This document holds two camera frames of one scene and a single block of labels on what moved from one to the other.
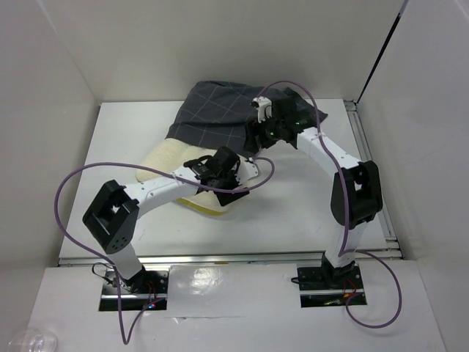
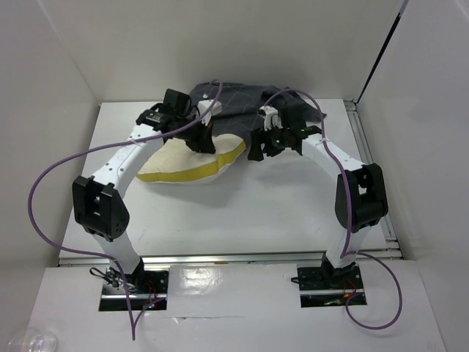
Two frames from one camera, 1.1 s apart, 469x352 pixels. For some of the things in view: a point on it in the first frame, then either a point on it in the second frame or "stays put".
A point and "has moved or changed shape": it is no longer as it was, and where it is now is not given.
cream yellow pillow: [170, 155] has moved or changed shape
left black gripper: [226, 197] to [204, 143]
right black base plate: [329, 279] stays put
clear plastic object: [40, 340] stays put
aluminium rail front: [363, 258] stays put
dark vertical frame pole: [383, 48] stays put
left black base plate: [145, 282] stays put
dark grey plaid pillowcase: [227, 112] has moved or changed shape
